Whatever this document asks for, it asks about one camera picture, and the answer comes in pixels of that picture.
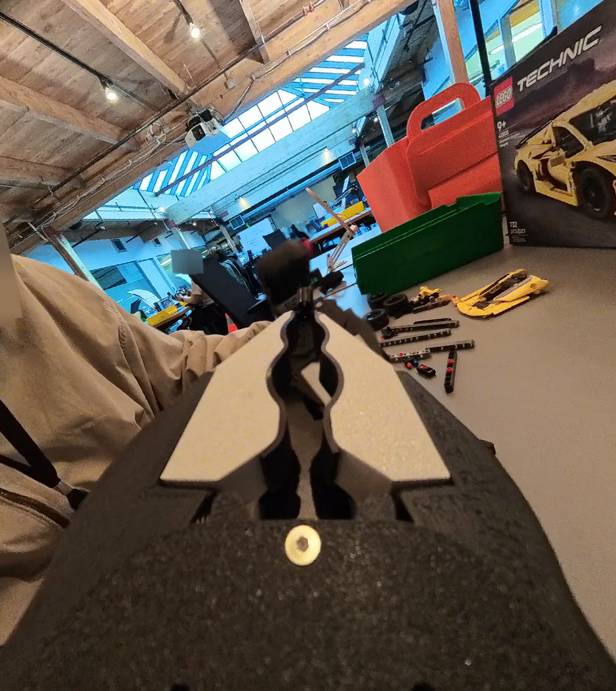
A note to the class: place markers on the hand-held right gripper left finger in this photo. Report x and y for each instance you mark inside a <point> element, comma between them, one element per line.
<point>221,426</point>

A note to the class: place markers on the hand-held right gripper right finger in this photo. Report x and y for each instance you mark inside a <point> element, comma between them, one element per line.
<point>389,426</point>

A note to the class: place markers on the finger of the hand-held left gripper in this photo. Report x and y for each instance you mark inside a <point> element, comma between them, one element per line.
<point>314,383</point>

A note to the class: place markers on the person's left forearm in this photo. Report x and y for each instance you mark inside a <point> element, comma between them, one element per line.
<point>216,345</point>

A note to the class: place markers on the wooden desk lamp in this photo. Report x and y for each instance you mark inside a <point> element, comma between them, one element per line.
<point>335,226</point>

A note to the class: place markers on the black rounded object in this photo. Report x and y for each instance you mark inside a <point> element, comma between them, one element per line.
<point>328,280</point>

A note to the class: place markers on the whiteboard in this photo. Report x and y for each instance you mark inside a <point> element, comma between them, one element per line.
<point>255,236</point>

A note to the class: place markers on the black office chair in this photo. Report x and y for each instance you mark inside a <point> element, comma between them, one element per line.
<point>227,291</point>

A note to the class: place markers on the group of black pinned beams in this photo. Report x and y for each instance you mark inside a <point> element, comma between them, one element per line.
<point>426,337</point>

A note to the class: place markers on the yellow brick subassembly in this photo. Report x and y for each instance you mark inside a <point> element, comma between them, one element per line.
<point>429,296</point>

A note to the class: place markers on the green plastic bin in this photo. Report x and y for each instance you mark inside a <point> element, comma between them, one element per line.
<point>426,248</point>

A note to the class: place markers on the person's beige jacket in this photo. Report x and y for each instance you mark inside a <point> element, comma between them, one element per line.
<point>70,378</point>

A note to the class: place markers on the ceiling projector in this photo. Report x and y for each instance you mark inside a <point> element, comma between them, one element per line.
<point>205,128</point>

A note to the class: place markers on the yellow toy car body section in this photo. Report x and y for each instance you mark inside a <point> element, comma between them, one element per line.
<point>502,294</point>

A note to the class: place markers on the hanging ceiling bulb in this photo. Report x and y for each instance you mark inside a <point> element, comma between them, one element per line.
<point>110,93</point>
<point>194,31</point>

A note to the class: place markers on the black round floor lamp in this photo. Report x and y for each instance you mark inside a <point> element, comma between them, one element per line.
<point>482,43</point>

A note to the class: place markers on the toy car set box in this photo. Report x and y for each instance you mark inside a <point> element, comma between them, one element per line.
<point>583,135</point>

